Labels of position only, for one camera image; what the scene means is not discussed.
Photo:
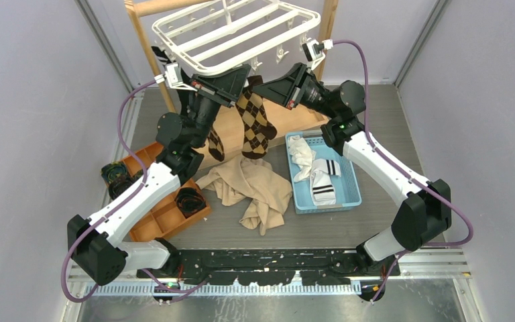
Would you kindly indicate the white plastic clip hanger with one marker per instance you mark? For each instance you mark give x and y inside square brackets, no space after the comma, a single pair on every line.
[212,37]

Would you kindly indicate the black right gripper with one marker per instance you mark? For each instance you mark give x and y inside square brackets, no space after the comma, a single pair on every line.
[285,90]

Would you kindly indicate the orange compartment tray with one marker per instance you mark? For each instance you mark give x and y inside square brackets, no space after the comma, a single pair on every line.
[165,219]

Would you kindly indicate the light blue plastic basket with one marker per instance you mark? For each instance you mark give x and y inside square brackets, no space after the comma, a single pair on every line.
[346,186]

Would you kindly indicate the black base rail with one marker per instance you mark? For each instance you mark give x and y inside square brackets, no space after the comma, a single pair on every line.
[270,267]

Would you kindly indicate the rolled dark patterned sock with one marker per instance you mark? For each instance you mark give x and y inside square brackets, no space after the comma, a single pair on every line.
[112,171]

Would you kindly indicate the beige crumpled cloth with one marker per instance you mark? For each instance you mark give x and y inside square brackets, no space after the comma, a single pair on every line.
[241,178]

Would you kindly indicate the rolled dark green sock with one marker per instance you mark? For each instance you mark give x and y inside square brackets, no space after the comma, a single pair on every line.
[118,185]

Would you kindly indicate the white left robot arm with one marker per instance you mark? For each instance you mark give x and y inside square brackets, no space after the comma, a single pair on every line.
[96,243]

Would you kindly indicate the brown argyle sock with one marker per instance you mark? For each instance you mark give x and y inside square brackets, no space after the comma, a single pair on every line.
[215,145]
[257,129]

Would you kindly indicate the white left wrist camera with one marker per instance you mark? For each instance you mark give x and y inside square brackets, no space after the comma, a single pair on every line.
[173,78]

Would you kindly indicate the rolled black sock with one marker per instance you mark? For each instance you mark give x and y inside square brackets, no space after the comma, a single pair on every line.
[189,201]

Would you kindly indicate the white black-striped sock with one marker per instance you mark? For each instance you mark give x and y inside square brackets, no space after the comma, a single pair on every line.
[322,190]

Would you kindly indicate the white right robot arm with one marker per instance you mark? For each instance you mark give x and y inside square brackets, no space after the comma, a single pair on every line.
[422,213]

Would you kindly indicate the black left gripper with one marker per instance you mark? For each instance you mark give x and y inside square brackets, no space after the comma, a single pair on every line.
[224,88]

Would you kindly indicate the black white-striped sock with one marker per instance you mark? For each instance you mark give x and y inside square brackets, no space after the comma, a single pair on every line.
[161,56]

